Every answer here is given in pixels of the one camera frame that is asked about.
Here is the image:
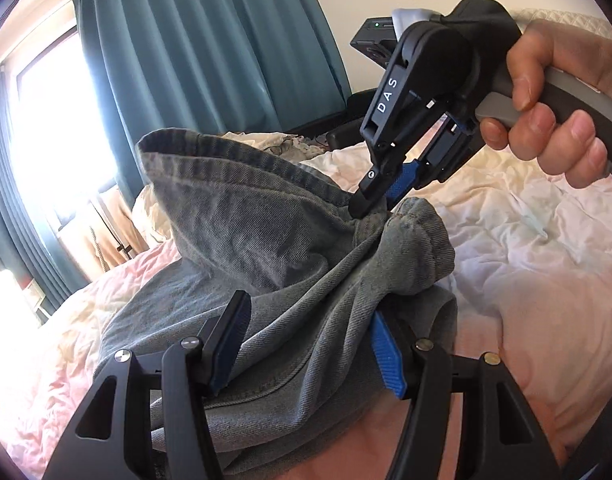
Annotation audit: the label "beige hanging garment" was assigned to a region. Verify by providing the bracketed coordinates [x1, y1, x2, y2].
[61, 187, 153, 272]

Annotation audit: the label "person's right hand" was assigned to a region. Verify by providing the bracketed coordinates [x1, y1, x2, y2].
[480, 19, 612, 189]

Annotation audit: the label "pastel pink white duvet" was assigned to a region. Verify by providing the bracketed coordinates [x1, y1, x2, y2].
[0, 135, 612, 480]

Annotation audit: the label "garment steamer on stand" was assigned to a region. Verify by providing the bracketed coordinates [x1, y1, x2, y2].
[88, 199, 133, 257]

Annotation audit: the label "grey blue denim jeans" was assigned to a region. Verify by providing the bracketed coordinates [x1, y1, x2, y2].
[93, 128, 459, 468]

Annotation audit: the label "black sofa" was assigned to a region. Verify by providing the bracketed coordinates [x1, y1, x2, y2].
[286, 87, 383, 152]

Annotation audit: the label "narrow blue curtain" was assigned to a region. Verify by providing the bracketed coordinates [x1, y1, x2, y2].
[0, 65, 88, 307]

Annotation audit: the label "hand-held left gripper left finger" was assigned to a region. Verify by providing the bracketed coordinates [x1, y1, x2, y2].
[42, 290, 251, 480]

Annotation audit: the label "white quilted headboard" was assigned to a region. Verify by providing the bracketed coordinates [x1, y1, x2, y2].
[516, 7, 612, 42]

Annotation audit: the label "wide blue curtain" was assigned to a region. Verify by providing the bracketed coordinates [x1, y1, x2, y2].
[73, 0, 353, 196]

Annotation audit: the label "window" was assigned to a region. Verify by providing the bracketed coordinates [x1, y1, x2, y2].
[16, 30, 123, 202]

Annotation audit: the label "white puffy down jacket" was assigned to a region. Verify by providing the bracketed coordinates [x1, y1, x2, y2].
[221, 130, 332, 161]

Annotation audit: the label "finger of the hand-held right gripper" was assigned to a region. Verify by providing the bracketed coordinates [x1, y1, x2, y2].
[411, 114, 483, 193]
[348, 142, 423, 220]

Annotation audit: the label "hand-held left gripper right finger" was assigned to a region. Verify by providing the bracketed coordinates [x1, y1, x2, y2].
[370, 310, 569, 480]

